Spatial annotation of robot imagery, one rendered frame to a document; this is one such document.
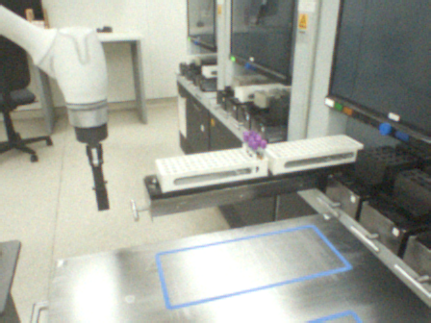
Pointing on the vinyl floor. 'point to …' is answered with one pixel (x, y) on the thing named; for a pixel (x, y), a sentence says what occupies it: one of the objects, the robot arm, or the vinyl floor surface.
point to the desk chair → (15, 94)
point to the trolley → (236, 280)
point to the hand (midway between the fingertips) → (102, 197)
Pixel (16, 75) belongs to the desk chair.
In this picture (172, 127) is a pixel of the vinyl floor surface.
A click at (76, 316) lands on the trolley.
